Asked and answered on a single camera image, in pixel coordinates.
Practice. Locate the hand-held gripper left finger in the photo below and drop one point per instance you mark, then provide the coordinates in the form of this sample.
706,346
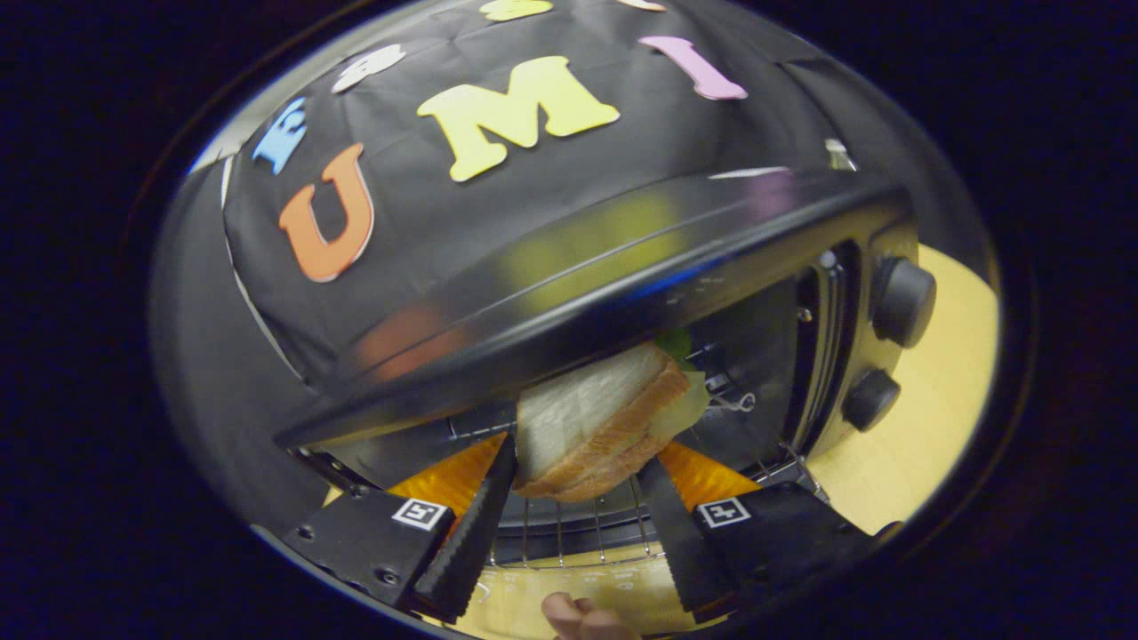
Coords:
467,542

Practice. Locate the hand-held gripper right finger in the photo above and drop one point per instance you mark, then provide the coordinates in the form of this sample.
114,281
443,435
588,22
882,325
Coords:
680,542

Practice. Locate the toast sandwich with lettuce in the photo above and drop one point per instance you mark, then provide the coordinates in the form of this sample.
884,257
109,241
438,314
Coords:
587,418

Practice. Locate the black toaster oven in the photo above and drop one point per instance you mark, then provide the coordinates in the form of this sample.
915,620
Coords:
622,267

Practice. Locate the green label drink bottle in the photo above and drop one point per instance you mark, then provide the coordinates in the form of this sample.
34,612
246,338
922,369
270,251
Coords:
837,153

